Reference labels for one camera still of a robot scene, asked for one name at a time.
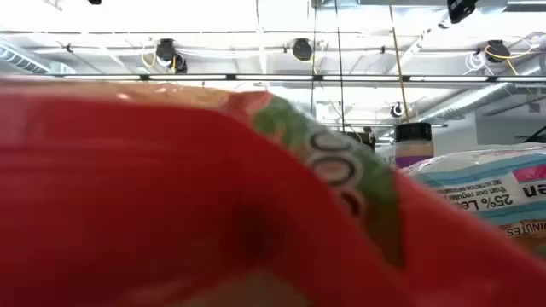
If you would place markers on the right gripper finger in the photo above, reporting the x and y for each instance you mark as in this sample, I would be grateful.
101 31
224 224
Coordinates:
460 9

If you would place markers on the black-lid spice jar purple label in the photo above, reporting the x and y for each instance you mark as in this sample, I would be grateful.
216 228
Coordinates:
413 149

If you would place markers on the blue white ramen packet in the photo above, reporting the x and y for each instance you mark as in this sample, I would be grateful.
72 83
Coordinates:
490 187

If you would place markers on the orange-red ramen packet green stripe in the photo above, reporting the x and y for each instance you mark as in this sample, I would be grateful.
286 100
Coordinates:
128 192

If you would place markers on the long ceiling light bar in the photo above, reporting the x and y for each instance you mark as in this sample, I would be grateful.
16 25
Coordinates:
273 77

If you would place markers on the grey ceiling duct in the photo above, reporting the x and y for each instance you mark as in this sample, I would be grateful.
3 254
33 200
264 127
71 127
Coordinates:
469 100

